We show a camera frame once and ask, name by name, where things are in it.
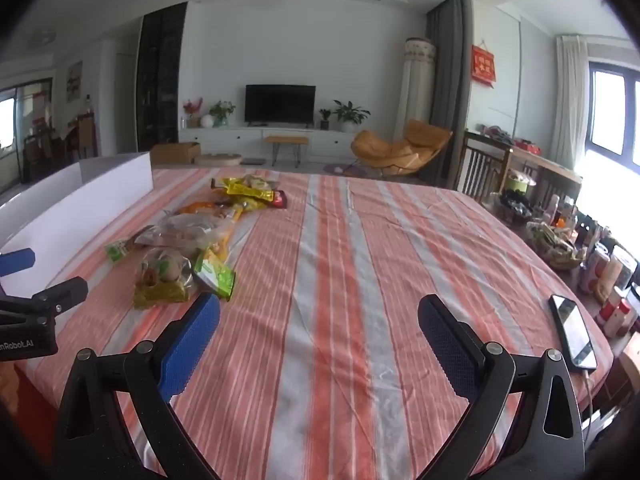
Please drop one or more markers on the black smartphone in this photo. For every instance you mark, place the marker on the black smartphone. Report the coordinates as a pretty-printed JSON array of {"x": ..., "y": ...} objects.
[{"x": 572, "y": 330}]

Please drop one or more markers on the orange striped tablecloth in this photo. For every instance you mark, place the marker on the orange striped tablecloth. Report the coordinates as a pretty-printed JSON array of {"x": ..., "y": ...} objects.
[{"x": 350, "y": 285}]

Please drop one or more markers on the white covered air conditioner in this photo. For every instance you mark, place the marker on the white covered air conditioner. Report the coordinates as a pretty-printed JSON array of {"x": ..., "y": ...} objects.
[{"x": 415, "y": 85}]

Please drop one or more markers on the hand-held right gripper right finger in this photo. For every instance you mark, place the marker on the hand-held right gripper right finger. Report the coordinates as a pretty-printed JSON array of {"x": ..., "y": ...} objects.
[{"x": 447, "y": 345}]

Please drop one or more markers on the black display cabinet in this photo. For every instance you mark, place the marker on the black display cabinet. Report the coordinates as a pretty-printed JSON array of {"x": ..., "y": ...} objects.
[{"x": 160, "y": 75}]

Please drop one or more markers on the round beige floor cushion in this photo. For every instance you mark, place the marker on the round beige floor cushion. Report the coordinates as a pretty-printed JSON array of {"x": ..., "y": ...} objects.
[{"x": 220, "y": 159}]

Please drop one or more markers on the woven basket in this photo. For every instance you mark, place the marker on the woven basket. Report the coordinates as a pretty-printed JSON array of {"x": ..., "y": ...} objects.
[{"x": 555, "y": 247}]

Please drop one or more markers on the white television cabinet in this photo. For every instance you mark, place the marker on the white television cabinet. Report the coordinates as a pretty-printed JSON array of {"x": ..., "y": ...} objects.
[{"x": 230, "y": 137}]

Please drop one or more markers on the black television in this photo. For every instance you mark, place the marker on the black television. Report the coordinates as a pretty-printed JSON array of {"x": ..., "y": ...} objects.
[{"x": 280, "y": 104}]

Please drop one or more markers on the white curtain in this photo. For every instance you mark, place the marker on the white curtain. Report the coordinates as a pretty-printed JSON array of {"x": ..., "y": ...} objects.
[{"x": 570, "y": 105}]

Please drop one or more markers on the large leafy potted plant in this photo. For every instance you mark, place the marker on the large leafy potted plant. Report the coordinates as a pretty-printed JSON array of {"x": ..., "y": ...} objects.
[{"x": 350, "y": 111}]

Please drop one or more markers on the red flower vase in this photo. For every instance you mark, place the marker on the red flower vase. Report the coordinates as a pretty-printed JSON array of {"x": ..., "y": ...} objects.
[{"x": 192, "y": 107}]

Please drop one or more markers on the grey curtain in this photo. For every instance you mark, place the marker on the grey curtain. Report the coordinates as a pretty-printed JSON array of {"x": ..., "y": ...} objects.
[{"x": 442, "y": 70}]

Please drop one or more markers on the orange lounge chair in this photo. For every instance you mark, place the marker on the orange lounge chair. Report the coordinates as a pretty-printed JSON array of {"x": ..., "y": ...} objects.
[{"x": 400, "y": 152}]

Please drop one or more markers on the red wall hanging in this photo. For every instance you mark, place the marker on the red wall hanging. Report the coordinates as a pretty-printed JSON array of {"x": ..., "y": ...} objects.
[{"x": 483, "y": 63}]

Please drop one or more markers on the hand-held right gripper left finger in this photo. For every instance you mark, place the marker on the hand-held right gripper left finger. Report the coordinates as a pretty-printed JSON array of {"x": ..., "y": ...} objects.
[{"x": 192, "y": 345}]

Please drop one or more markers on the balcony glass door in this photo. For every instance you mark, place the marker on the balcony glass door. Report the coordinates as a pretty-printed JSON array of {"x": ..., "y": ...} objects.
[{"x": 7, "y": 120}]

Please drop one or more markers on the black bowl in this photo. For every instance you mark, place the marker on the black bowl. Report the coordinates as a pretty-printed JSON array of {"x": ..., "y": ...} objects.
[{"x": 515, "y": 205}]

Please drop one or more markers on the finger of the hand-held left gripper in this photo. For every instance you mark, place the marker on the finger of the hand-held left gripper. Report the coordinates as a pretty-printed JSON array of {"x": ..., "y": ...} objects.
[
  {"x": 62, "y": 294},
  {"x": 17, "y": 261}
]

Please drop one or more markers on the small green snack packet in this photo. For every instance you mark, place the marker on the small green snack packet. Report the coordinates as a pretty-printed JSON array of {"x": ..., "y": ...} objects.
[{"x": 116, "y": 251}]

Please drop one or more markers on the white round vase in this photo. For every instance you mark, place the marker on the white round vase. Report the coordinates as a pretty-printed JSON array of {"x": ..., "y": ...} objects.
[{"x": 206, "y": 121}]

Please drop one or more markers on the clear yellow-green snack packet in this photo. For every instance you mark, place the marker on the clear yellow-green snack packet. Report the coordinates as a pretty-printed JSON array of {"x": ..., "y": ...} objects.
[{"x": 162, "y": 280}]

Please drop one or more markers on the purple rug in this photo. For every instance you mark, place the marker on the purple rug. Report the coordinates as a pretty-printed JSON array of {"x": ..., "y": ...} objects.
[{"x": 340, "y": 168}]

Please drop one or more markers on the brown cardboard box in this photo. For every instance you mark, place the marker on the brown cardboard box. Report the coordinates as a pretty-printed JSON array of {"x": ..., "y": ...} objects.
[{"x": 175, "y": 152}]

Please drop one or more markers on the wooden bench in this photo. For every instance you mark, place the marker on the wooden bench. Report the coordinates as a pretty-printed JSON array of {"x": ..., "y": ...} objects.
[{"x": 286, "y": 139}]

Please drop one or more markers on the green container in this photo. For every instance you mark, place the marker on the green container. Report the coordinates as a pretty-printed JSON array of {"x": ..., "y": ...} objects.
[{"x": 517, "y": 181}]

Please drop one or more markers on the dark framed window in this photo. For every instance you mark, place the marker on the dark framed window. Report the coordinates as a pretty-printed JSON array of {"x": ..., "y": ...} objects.
[{"x": 607, "y": 110}]

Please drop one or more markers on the yellow-edged peanut bag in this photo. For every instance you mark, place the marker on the yellow-edged peanut bag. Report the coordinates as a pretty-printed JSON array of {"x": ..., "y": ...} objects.
[{"x": 185, "y": 232}]

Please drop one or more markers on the small potted plant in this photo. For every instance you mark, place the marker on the small potted plant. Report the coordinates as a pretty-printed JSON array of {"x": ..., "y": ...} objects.
[{"x": 325, "y": 116}]

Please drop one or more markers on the green potted plant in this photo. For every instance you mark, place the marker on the green potted plant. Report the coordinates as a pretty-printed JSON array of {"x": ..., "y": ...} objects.
[{"x": 222, "y": 110}]

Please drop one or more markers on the wooden dining chair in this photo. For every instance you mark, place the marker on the wooden dining chair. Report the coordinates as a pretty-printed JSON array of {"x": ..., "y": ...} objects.
[{"x": 86, "y": 135}]

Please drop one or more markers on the red white bottle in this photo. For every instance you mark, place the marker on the red white bottle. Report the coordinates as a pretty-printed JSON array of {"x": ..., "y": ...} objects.
[{"x": 617, "y": 310}]

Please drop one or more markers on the white cardboard box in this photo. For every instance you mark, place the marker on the white cardboard box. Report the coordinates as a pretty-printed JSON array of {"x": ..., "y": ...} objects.
[{"x": 75, "y": 205}]

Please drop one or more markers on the framed wall picture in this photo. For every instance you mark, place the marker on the framed wall picture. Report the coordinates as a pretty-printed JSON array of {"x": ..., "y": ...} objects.
[{"x": 75, "y": 80}]

